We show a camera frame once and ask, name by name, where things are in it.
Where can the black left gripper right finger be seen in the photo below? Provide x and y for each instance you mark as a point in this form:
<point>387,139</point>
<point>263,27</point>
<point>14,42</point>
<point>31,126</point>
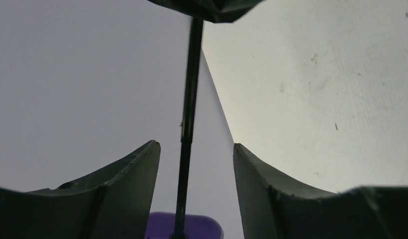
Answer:
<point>273,205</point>

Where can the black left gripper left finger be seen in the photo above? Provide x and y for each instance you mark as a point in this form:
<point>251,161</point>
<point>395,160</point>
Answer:
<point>113,202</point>

